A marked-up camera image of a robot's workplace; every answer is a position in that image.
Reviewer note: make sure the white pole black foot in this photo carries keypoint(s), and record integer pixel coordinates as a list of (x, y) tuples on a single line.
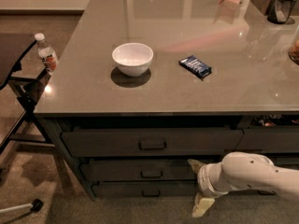
[(34, 206)]

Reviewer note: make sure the glass jar with snacks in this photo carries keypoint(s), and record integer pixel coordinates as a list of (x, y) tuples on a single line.
[(293, 51)]

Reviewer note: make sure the blue snack bar wrapper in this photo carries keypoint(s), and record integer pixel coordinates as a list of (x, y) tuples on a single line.
[(195, 66)]

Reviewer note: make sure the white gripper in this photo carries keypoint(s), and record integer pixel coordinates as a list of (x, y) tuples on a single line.
[(205, 177)]

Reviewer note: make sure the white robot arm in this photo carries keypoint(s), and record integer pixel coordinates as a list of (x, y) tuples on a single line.
[(241, 171)]

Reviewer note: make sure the white ceramic bowl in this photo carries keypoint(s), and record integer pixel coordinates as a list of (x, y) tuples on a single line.
[(133, 59)]

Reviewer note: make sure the grey counter cabinet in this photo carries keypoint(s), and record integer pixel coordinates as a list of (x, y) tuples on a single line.
[(253, 81)]

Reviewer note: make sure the clear plastic water bottle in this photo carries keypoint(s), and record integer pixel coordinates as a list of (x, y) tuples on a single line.
[(46, 53)]

